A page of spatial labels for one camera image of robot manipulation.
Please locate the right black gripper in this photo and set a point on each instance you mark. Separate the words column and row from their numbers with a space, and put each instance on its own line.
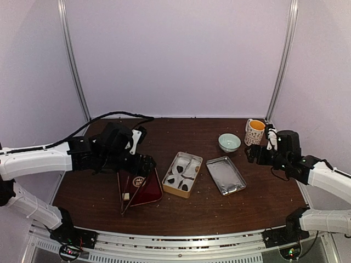
column 260, row 160

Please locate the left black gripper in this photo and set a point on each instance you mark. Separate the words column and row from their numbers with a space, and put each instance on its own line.
column 145, row 169

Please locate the bear printed tin lid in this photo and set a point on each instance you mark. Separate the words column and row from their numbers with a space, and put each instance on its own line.
column 225, row 175

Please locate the tin box with paper cups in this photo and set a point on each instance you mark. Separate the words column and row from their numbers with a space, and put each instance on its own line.
column 189, row 162

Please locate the metal tongs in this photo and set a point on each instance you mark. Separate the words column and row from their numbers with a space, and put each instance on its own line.
column 138, row 188

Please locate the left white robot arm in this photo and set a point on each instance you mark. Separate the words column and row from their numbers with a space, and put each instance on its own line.
column 71, row 154

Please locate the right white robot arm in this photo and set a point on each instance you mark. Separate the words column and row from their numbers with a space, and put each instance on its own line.
column 319, row 173

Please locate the red lacquer tray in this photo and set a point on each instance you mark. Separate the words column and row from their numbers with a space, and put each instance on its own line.
column 155, row 185

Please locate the patterned mug orange inside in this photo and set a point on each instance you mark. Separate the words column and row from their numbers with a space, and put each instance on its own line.
column 254, row 131

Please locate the pale blue ceramic bowl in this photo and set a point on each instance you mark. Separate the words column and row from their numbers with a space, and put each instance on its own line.
column 229, row 142

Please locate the right circuit board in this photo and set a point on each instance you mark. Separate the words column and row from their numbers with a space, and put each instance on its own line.
column 290, row 253

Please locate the circuit board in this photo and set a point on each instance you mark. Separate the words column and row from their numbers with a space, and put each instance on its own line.
column 290, row 253
column 68, row 253

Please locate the left circuit board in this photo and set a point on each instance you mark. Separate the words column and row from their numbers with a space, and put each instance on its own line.
column 68, row 253

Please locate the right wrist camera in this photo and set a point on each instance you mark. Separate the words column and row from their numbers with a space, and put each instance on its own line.
column 271, row 136

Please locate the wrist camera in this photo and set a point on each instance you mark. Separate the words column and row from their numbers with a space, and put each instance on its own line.
column 138, row 136
column 271, row 136

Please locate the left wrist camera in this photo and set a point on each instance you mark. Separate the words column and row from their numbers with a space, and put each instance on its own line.
column 138, row 136

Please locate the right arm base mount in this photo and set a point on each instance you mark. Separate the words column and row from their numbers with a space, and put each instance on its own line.
column 282, row 235

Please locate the front aluminium rail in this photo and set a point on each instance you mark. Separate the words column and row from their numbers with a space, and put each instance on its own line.
column 236, row 247

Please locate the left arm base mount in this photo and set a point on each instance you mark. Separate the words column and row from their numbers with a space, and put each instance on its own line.
column 66, row 233

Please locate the right aluminium frame post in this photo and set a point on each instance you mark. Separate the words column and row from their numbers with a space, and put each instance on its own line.
column 288, row 42

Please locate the aluminium frame post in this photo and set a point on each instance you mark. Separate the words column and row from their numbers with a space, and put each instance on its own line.
column 288, row 42
column 71, row 59

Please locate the left aluminium frame post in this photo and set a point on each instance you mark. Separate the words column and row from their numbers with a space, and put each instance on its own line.
column 71, row 59

